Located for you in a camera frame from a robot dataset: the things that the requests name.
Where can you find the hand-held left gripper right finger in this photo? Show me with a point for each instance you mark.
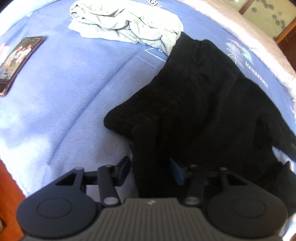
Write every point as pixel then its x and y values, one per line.
pixel 177 172

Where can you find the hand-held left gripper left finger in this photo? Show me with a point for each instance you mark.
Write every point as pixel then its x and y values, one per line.
pixel 123 171

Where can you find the black pants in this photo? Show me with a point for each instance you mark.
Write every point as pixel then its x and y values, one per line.
pixel 208 111

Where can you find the blue printed bed sheet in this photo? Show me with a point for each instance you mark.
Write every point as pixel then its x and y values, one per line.
pixel 76 92

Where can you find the grey crumpled garment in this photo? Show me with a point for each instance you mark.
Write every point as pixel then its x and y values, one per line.
pixel 129 22

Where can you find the smartphone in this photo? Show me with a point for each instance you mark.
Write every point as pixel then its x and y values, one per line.
pixel 17 60

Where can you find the wooden wardrobe with frosted glass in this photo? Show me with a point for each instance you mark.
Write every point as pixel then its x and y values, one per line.
pixel 270 16

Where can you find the wooden bed frame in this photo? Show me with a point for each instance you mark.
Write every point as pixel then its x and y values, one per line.
pixel 9 192

